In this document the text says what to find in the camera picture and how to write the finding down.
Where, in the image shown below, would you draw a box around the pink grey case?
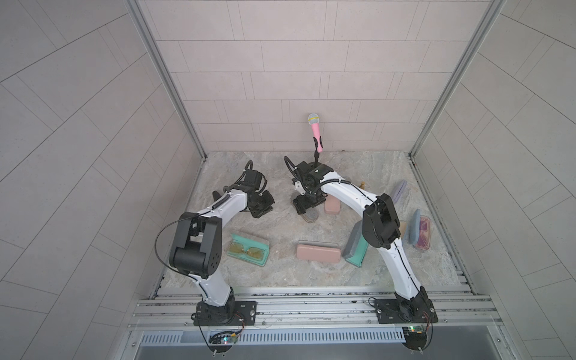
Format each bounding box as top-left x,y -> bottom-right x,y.
324,195 -> 341,215

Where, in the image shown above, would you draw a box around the brown black glasses case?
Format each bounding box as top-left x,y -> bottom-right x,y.
212,190 -> 223,202

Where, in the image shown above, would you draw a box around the beige case with glasses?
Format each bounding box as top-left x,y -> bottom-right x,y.
301,208 -> 319,224

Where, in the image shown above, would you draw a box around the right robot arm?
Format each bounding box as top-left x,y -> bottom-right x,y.
283,157 -> 436,323

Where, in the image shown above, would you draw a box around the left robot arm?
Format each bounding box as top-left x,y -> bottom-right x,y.
160,160 -> 275,326

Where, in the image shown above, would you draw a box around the mint case yellow glasses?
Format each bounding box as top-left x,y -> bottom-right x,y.
226,232 -> 270,267

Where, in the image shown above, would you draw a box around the pink closed glasses case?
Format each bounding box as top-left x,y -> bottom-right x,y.
296,243 -> 341,263

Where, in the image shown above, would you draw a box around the grey mint open case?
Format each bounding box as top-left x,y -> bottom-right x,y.
342,220 -> 368,268

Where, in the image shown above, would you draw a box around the grey purple glasses case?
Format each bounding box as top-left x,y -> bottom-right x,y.
391,179 -> 407,204

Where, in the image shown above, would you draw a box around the blue case beige lining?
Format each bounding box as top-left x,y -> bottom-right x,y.
399,220 -> 407,238

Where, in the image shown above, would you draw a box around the clear case pink glasses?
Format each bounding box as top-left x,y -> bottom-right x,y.
408,209 -> 432,251

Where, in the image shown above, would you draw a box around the pink toy microphone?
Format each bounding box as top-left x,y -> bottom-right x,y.
307,113 -> 323,153

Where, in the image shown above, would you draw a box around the left circuit board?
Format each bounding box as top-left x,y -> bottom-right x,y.
208,331 -> 239,346

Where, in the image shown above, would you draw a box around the circuit board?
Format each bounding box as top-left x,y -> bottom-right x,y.
402,326 -> 428,352
208,331 -> 239,346

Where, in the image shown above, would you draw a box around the right circuit board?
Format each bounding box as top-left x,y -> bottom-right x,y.
402,326 -> 428,352

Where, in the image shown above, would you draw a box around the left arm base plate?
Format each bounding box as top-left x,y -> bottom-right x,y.
191,301 -> 257,327

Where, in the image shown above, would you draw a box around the aluminium mounting rail frame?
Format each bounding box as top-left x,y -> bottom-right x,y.
127,285 -> 513,359

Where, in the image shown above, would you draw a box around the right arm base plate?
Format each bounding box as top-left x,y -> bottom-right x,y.
370,298 -> 439,325

